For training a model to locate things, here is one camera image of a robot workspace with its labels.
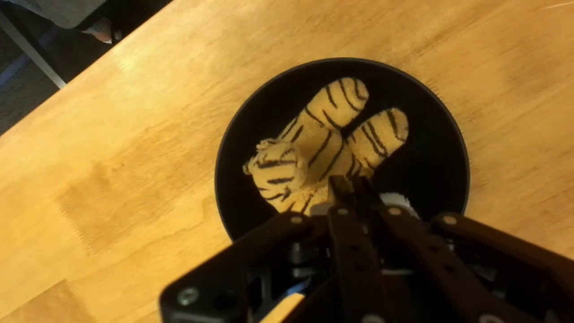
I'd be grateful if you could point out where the black bowl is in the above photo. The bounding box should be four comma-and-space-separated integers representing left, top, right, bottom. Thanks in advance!
213, 56, 471, 244

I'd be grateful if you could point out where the tiger plush toy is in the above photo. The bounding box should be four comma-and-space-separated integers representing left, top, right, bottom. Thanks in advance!
240, 76, 419, 217

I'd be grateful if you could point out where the gray metal bar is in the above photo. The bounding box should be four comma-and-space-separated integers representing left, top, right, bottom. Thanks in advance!
0, 9, 67, 90

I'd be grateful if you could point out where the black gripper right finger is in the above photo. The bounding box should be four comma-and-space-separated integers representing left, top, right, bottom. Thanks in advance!
351, 178, 574, 323

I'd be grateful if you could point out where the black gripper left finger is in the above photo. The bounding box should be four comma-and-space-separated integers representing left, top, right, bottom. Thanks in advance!
159, 174, 387, 323

